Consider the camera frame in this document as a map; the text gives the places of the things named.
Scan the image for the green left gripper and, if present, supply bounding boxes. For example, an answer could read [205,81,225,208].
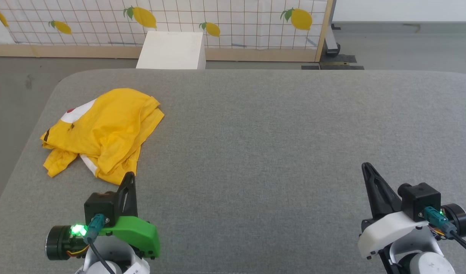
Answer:
[98,172,160,260]

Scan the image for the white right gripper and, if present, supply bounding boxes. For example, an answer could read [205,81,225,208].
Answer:
[358,162,434,260]

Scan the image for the yellow cartoon print T-shirt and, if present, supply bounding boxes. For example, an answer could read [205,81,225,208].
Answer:
[41,88,165,186]

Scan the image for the large black floor mat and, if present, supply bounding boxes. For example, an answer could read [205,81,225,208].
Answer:
[319,54,365,70]

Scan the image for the black caster foot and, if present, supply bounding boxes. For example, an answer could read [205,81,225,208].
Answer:
[321,23,342,57]

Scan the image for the white box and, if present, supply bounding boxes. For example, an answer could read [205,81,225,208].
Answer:
[136,31,207,70]

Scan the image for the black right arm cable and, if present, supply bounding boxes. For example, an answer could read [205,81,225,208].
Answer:
[425,207,466,263]

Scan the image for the lemon print wooden frame screen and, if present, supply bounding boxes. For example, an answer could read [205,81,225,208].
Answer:
[0,0,334,62]

